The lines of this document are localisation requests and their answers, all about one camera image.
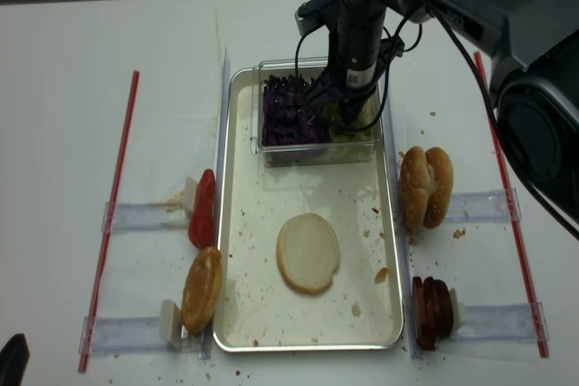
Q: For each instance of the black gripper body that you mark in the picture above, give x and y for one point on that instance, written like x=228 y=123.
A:
x=357 y=66

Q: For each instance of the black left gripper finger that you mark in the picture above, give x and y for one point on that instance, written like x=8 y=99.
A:
x=322 y=91

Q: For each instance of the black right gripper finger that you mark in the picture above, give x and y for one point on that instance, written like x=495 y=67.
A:
x=350 y=110

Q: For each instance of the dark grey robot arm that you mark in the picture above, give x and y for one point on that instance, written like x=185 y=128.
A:
x=533 y=85

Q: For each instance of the tomato slice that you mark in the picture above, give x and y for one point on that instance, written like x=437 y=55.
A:
x=200 y=231

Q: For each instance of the meat patty slices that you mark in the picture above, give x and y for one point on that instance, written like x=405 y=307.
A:
x=432 y=311

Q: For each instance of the purple cabbage shreds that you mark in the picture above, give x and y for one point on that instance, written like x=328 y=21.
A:
x=286 y=121

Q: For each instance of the clear plastic salad box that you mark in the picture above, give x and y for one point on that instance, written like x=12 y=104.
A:
x=345 y=145

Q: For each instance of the sesame bun inner right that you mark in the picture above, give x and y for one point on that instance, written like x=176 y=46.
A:
x=415 y=183

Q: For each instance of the sesame bun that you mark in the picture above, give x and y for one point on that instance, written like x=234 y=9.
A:
x=441 y=171
x=415 y=183

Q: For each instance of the right red tape strip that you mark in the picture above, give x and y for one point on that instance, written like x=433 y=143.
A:
x=485 y=262

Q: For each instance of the red tape strip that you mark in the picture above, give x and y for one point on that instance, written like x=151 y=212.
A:
x=485 y=262
x=114 y=191

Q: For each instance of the left clear vertical divider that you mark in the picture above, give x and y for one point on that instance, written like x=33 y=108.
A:
x=219 y=142

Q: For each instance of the clear vertical divider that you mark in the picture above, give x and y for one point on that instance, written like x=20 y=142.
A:
x=405 y=277
x=219 y=142

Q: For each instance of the sesame bun outer right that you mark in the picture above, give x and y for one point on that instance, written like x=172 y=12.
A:
x=441 y=171

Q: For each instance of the bottom bun half on tray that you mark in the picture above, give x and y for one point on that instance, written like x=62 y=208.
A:
x=307 y=253

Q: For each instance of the right clear vertical divider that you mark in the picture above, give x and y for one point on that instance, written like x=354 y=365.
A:
x=405 y=277

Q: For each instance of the white holder block upper left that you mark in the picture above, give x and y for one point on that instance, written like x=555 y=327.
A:
x=189 y=196

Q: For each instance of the white holder block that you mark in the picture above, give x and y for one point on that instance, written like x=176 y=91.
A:
x=189 y=196
x=457 y=312
x=170 y=324

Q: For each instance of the white metal tray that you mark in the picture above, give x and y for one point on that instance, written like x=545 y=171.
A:
x=257 y=311

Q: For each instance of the white holder block lower right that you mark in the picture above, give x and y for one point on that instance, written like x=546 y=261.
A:
x=457 y=312

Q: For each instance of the brown bun top left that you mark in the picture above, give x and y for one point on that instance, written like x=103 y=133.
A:
x=202 y=289

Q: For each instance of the left red tape strip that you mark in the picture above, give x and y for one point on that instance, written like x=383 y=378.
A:
x=114 y=191

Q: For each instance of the white holder block lower left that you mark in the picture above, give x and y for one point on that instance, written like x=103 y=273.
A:
x=170 y=324

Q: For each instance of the black object bottom left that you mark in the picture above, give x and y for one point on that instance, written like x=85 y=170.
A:
x=13 y=361

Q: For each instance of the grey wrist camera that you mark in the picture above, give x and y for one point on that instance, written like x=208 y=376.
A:
x=317 y=13

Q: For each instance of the clear rail upper right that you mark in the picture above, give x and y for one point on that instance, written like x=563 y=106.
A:
x=492 y=206

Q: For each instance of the clear rail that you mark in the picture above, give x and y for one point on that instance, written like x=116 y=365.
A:
x=517 y=323
x=141 y=335
x=127 y=217
x=492 y=206

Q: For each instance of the clear rail upper left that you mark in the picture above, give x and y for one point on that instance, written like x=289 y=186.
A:
x=127 y=217

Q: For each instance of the clear rail lower right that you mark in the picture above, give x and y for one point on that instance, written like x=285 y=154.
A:
x=517 y=323

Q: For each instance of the clear rail lower left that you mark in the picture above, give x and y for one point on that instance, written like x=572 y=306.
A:
x=141 y=335

